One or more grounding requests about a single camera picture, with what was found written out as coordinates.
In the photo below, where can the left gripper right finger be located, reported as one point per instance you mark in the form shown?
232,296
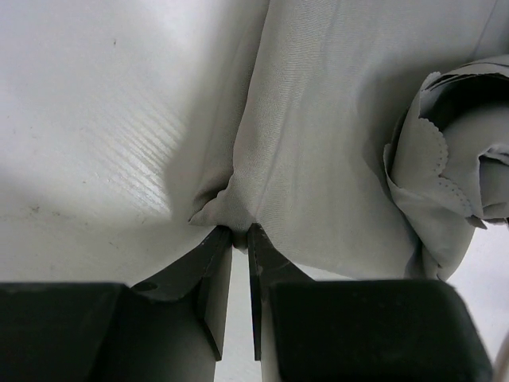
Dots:
374,330

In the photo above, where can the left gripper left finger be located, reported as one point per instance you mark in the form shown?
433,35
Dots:
169,327

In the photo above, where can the grey cloth placemat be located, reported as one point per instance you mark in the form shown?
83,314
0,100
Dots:
368,138

